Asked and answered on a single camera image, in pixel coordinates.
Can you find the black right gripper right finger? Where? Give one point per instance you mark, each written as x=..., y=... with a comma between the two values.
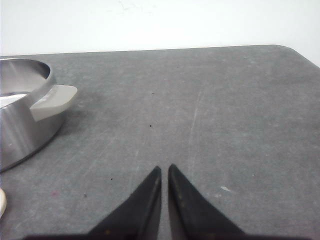
x=199, y=219

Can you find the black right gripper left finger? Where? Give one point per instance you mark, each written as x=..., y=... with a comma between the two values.
x=138, y=217

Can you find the beige rectangular tray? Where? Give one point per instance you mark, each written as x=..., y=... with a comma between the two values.
x=3, y=202

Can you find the stainless steel steamer pot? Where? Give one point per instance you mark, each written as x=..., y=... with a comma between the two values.
x=32, y=108

